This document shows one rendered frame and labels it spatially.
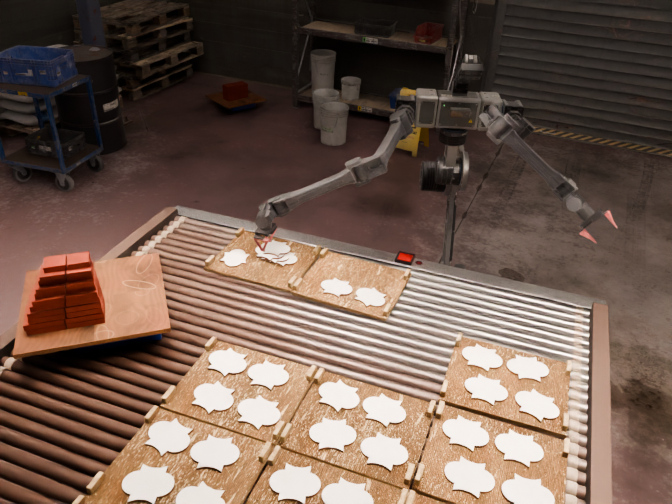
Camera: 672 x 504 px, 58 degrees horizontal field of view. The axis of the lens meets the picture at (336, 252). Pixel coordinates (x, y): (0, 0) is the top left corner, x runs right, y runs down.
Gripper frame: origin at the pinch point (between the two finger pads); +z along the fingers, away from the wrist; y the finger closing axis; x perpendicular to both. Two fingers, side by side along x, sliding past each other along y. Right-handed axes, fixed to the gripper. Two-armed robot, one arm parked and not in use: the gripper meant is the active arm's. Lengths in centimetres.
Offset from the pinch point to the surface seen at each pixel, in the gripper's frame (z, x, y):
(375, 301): 1, -55, -23
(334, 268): 2.7, -33.1, -3.7
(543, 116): 69, -153, 450
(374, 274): 2, -51, -3
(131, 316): -6, 25, -70
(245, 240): 3.8, 12.1, 6.3
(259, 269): 3.6, -2.4, -14.1
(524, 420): 1, -113, -70
